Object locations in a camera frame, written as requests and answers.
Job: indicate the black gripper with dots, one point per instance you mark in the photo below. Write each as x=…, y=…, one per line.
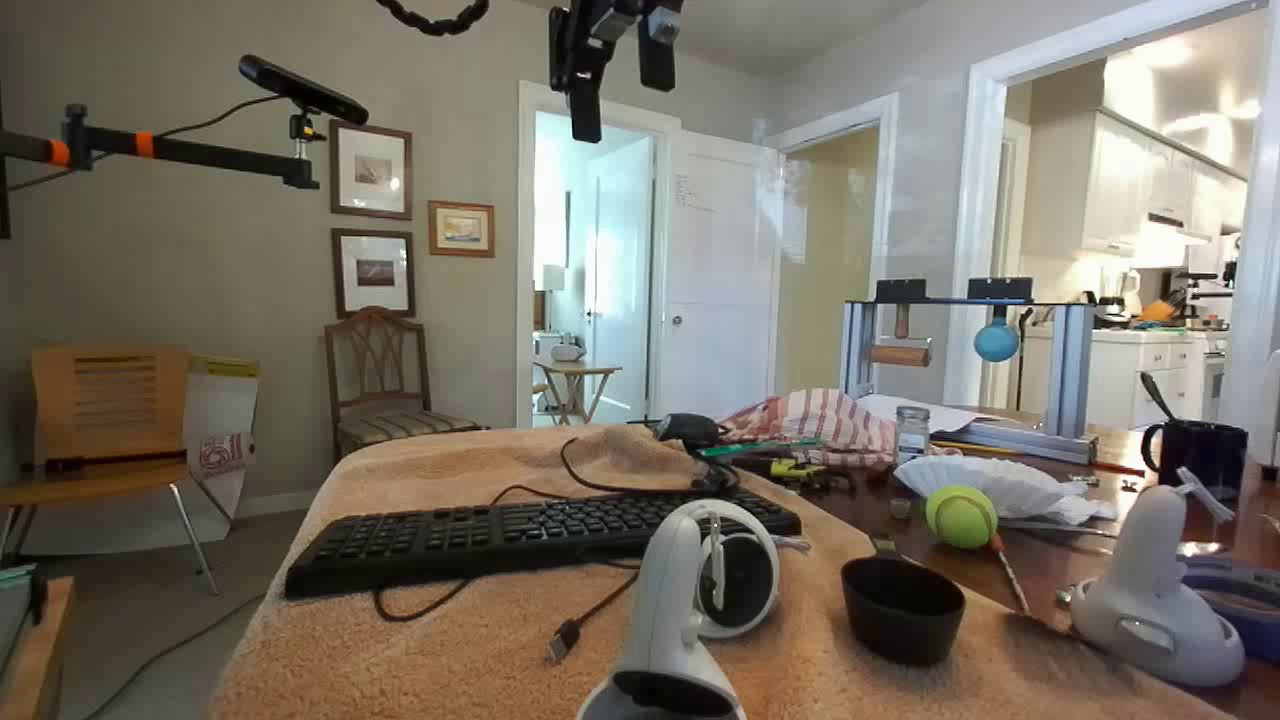
x=585, y=32

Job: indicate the gold framed picture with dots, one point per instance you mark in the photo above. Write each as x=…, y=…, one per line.
x=460, y=231

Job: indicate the white door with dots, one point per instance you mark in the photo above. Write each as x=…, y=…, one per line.
x=721, y=283

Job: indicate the dark framed picture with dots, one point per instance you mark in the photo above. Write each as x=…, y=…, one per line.
x=373, y=272
x=370, y=168

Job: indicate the small side table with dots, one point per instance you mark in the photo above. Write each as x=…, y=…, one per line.
x=575, y=383

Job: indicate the black block on stand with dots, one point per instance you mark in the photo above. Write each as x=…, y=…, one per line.
x=900, y=289
x=1001, y=289

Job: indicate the black alarm clock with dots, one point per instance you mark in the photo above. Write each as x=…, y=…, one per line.
x=689, y=431

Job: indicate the hanging wooden block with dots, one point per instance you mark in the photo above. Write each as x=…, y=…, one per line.
x=899, y=354

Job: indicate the green Chomps snack stick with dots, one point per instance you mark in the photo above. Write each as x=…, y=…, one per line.
x=743, y=448

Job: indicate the red striped cloth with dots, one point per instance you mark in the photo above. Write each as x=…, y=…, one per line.
x=820, y=422

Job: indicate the dark wooden chair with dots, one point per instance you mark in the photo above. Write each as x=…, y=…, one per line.
x=381, y=422

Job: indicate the yellow hex key set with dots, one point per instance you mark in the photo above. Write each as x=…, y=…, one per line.
x=796, y=469

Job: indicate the blue hanging ball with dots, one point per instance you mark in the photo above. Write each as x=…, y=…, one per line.
x=999, y=340

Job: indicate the glass jar metal lid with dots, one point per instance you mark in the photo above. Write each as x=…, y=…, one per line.
x=913, y=434

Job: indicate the black keyboard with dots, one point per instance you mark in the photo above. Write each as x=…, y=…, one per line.
x=507, y=538

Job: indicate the white paper bag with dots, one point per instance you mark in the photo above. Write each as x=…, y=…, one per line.
x=221, y=422

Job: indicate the yellow tennis ball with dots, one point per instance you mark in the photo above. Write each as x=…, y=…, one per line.
x=962, y=517

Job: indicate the white kitchen counter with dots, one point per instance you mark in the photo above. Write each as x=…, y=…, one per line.
x=1146, y=375

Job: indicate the black bowl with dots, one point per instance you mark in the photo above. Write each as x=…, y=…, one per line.
x=900, y=614

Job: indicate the light plywood chair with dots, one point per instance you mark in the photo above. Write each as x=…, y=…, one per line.
x=106, y=407

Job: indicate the tan tablecloth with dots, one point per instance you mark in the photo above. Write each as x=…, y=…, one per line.
x=443, y=666

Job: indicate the dark spoon in mug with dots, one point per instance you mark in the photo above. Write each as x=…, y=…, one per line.
x=1159, y=397

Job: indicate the orange stick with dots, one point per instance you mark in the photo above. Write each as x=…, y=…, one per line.
x=1008, y=575

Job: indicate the dark blue mug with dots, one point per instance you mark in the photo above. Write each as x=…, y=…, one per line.
x=1202, y=460

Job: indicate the wooden side shelf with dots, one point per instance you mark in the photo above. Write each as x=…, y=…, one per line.
x=32, y=652

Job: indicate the black stereo camera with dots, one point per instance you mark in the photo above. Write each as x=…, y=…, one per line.
x=307, y=90

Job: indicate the white kitchen wall cabinets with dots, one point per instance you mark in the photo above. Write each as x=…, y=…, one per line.
x=1133, y=185

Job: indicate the aluminium frame stand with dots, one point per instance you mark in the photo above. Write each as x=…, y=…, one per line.
x=1066, y=364

